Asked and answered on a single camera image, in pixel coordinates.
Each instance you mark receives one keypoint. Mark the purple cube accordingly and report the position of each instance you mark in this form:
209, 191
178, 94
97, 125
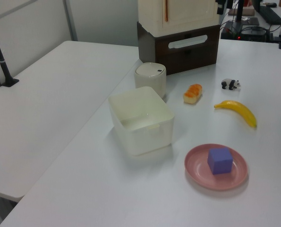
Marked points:
219, 162

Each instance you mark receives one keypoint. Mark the black clamped stand pole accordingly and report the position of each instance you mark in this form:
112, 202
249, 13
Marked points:
2, 63

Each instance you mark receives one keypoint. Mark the white rectangular plastic bin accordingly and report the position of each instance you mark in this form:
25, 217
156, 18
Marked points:
142, 139

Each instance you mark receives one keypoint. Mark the toy bread with orange topping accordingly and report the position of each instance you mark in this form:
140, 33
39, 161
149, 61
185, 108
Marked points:
192, 94

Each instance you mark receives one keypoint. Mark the black electronics box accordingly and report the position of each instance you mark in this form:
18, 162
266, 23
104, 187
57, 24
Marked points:
249, 35

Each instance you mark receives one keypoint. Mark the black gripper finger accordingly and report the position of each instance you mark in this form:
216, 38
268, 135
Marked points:
221, 7
229, 2

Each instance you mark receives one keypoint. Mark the brown cardboard box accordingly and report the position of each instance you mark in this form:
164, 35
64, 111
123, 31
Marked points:
232, 11

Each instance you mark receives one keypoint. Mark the pink plate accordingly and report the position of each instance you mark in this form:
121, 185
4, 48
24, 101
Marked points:
197, 170

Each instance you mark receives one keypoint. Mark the black upright background pole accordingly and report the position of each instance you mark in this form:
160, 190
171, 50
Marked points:
239, 10

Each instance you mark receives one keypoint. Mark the yellow toy banana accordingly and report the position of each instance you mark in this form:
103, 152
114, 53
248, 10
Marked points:
241, 111

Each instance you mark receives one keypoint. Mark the black keyboard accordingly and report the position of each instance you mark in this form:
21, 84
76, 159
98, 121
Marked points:
271, 14

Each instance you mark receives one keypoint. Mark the dark notebook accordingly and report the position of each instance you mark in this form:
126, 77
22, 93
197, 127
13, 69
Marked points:
252, 21

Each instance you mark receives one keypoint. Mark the cream plastic cabinet box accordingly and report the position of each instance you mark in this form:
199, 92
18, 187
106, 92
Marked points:
187, 14

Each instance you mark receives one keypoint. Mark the small cream trash can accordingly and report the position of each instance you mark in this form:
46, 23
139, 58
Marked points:
149, 81

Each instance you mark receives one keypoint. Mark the dark brown drawer cabinet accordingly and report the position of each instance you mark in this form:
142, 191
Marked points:
189, 59

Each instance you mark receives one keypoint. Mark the toy panda figure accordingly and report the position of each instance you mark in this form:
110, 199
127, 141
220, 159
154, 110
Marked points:
230, 84

